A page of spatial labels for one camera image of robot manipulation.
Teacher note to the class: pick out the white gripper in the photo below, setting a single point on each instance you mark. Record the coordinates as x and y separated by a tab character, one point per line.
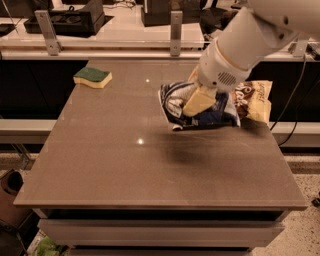
216	70

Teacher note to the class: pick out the blue chip bag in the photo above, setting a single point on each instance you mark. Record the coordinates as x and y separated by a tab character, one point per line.
173	97

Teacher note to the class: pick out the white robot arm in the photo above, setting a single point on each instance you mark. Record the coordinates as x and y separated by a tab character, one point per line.
256	31

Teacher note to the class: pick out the brown and cream chip bag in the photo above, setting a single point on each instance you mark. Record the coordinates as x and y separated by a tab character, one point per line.
251	99

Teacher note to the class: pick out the green and yellow sponge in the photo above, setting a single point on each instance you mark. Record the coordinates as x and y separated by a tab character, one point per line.
92	77

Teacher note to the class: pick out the green plastic bag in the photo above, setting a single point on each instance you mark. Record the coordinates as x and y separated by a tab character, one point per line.
47	247

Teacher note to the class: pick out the black office chair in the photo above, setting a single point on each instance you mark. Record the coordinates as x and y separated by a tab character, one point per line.
213	19

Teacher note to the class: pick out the dark equipment box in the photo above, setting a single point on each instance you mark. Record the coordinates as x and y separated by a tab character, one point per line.
158	12

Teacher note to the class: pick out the black box on counter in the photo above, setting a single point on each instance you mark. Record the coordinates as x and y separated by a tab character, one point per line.
83	22

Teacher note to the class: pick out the grey cabinet drawer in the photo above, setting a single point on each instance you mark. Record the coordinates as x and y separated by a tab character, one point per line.
161	233

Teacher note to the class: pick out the brown bin on floor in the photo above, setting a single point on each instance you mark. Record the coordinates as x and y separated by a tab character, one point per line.
10	185

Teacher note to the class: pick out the middle metal rail bracket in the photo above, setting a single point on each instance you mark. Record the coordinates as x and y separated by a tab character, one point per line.
175	33

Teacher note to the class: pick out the metal rail bracket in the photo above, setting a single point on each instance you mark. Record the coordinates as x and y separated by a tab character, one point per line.
45	24
175	33

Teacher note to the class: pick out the left metal rail bracket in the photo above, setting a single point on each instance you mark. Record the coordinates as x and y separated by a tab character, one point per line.
45	24

